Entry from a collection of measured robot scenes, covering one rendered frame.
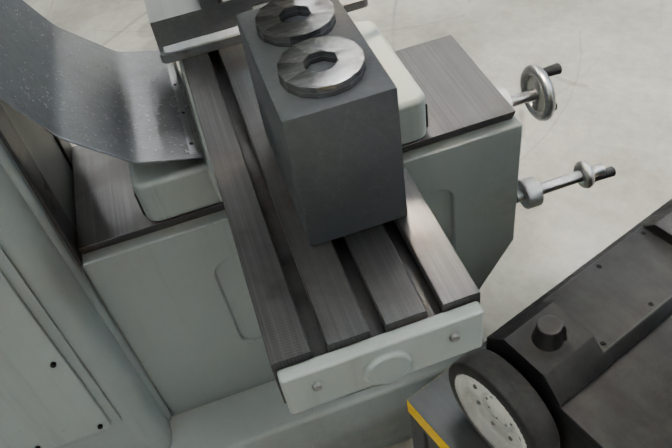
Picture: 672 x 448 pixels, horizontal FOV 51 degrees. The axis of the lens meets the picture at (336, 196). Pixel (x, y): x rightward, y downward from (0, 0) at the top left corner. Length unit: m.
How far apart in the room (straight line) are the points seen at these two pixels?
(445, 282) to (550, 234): 1.31
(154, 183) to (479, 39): 1.88
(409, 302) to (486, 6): 2.33
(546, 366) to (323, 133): 0.55
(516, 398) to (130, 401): 0.73
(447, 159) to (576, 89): 1.34
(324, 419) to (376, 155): 0.89
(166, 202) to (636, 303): 0.76
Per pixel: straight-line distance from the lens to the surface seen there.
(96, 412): 1.42
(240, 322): 1.40
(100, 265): 1.21
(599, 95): 2.53
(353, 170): 0.74
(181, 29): 1.14
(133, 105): 1.18
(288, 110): 0.68
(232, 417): 1.56
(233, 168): 0.92
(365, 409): 1.55
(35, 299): 1.18
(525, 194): 1.42
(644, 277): 1.24
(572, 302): 1.18
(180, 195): 1.14
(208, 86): 1.08
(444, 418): 1.27
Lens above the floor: 1.54
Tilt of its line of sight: 45 degrees down
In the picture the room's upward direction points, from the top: 10 degrees counter-clockwise
